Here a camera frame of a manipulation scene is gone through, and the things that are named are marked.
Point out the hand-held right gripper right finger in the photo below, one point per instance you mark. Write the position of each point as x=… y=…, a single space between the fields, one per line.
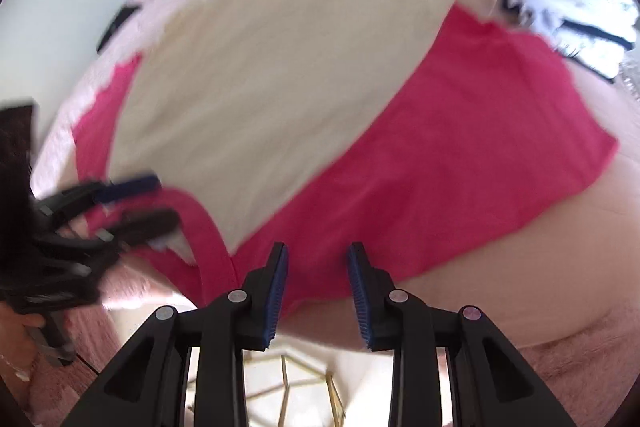
x=360 y=297

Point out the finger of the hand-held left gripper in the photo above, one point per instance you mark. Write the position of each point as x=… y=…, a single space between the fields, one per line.
x=125 y=187
x=145 y=227

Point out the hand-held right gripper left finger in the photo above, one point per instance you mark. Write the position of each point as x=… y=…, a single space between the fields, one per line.
x=275 y=297

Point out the red and cream shirt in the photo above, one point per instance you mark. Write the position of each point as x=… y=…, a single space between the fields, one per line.
x=400 y=157

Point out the person's left hand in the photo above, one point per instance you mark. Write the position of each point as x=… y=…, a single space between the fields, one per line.
x=22 y=321

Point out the dark side table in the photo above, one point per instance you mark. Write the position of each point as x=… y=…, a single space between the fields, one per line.
x=17 y=117

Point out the black bag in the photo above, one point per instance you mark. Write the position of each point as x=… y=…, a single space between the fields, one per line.
x=117 y=27

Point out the bed with pink sheet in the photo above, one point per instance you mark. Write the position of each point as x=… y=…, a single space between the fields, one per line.
x=575 y=257

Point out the white printed garment dark trim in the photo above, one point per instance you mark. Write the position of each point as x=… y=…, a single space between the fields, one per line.
x=575 y=7

